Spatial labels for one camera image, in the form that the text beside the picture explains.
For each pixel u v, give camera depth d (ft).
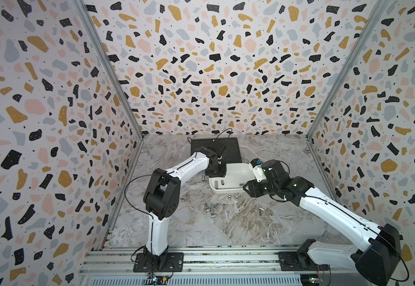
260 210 2.91
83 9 2.29
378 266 1.27
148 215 1.77
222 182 3.23
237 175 2.98
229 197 3.03
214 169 2.61
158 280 2.33
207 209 2.88
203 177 3.29
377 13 2.36
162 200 1.67
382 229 1.37
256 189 2.25
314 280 2.31
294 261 2.40
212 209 2.92
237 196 3.03
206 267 2.40
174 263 2.42
